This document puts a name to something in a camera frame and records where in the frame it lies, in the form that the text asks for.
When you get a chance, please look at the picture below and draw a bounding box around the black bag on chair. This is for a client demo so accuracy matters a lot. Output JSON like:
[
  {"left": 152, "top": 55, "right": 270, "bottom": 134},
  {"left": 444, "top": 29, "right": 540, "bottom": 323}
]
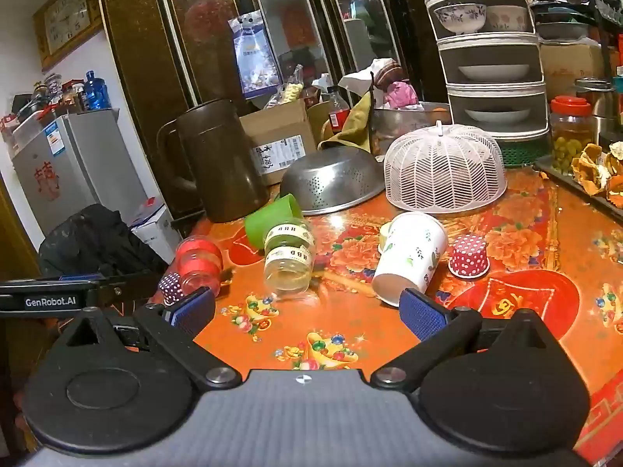
[{"left": 38, "top": 204, "right": 168, "bottom": 278}]

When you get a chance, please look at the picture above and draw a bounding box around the white tiered dish rack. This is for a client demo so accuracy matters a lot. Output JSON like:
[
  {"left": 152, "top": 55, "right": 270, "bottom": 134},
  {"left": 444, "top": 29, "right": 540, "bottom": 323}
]
[{"left": 423, "top": 0, "right": 549, "bottom": 168}]

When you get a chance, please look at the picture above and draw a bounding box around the steel basin with cloths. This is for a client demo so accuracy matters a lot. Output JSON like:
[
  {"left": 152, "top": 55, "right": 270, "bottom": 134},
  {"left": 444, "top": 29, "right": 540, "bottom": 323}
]
[{"left": 368, "top": 101, "right": 452, "bottom": 156}]

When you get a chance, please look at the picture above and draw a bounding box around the dark wooden cabinet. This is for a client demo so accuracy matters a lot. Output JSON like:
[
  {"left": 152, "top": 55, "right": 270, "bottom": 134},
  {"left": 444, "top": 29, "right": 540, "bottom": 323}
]
[{"left": 99, "top": 0, "right": 447, "bottom": 220}]

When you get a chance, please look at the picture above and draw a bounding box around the steel colander bowl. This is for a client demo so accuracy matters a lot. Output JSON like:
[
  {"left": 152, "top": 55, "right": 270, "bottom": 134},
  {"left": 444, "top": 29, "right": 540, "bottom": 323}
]
[{"left": 280, "top": 146, "right": 384, "bottom": 216}]

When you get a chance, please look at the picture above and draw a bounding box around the blue white snack bag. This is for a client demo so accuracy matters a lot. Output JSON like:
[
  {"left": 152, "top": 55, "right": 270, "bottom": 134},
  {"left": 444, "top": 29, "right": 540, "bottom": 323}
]
[{"left": 229, "top": 11, "right": 281, "bottom": 99}]

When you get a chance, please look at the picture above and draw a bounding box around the wooden wall clock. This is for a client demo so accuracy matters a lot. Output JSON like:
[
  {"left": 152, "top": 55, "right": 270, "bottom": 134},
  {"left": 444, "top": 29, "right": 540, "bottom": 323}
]
[{"left": 33, "top": 0, "right": 104, "bottom": 72}]

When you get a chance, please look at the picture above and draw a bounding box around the brown plastic pitcher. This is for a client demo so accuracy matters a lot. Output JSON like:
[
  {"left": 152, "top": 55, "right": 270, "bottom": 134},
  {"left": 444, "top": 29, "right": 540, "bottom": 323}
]
[{"left": 156, "top": 98, "right": 269, "bottom": 223}]

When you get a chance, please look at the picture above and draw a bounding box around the white floral paper cup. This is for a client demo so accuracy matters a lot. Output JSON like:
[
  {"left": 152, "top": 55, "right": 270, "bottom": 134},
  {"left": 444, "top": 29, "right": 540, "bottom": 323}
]
[{"left": 372, "top": 212, "right": 449, "bottom": 307}]

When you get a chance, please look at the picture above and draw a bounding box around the cardboard box with label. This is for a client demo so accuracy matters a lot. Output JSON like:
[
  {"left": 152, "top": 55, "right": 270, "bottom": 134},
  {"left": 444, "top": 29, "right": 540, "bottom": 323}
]
[{"left": 240, "top": 100, "right": 317, "bottom": 186}]

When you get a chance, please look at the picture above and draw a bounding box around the purple polka dot cupcake liner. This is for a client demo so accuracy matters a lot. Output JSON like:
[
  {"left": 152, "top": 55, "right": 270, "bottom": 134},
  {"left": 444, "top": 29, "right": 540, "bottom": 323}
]
[{"left": 158, "top": 272, "right": 185, "bottom": 307}]

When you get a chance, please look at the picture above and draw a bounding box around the red label drink bottle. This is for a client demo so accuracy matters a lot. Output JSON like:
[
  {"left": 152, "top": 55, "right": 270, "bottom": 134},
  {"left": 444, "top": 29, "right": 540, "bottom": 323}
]
[{"left": 327, "top": 86, "right": 350, "bottom": 134}]

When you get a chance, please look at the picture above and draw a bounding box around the white box by fridge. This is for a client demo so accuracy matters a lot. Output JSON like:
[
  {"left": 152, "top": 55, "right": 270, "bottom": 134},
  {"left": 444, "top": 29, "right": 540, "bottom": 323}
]
[{"left": 130, "top": 196, "right": 183, "bottom": 263}]

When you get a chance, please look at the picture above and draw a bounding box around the silver mini fridge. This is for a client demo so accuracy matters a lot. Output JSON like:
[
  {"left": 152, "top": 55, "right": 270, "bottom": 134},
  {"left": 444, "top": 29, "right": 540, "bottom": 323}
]
[{"left": 11, "top": 109, "right": 147, "bottom": 234}]

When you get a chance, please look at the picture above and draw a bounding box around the red polka dot cupcake liner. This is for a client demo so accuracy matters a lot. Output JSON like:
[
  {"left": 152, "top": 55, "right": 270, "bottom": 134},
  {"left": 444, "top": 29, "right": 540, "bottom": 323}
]
[{"left": 449, "top": 234, "right": 490, "bottom": 279}]

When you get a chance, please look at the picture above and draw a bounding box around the green plastic cup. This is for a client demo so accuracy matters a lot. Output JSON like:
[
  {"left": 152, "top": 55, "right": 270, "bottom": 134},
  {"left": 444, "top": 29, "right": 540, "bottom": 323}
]
[{"left": 244, "top": 194, "right": 303, "bottom": 250}]

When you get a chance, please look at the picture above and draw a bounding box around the blue water bottle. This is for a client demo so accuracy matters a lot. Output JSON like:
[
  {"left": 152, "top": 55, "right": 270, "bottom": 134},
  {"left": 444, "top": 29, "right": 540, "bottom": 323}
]
[{"left": 83, "top": 71, "right": 112, "bottom": 111}]

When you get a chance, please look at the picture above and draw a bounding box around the dried orange peels tray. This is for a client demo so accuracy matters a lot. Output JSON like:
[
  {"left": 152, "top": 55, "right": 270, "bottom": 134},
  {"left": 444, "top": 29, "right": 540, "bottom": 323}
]
[{"left": 535, "top": 137, "right": 622, "bottom": 221}]

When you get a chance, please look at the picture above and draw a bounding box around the clear plastic cup with ribbon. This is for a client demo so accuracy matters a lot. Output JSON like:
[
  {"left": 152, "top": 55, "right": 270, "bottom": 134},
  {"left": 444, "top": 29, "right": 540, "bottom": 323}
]
[{"left": 263, "top": 217, "right": 316, "bottom": 296}]

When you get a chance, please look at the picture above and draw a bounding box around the red clear plastic cup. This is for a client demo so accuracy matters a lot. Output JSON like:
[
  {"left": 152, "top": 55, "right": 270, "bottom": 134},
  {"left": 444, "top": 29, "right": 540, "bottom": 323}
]
[{"left": 175, "top": 235, "right": 223, "bottom": 297}]

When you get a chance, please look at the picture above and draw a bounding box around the white mesh food cover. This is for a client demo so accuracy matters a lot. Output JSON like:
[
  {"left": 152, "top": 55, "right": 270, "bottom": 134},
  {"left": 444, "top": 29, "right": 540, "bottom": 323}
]
[{"left": 383, "top": 122, "right": 507, "bottom": 214}]

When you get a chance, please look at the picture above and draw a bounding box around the glass jar with red lid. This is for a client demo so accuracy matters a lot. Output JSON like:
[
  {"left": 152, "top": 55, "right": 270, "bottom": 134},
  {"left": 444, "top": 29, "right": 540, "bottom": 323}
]
[{"left": 550, "top": 95, "right": 598, "bottom": 174}]

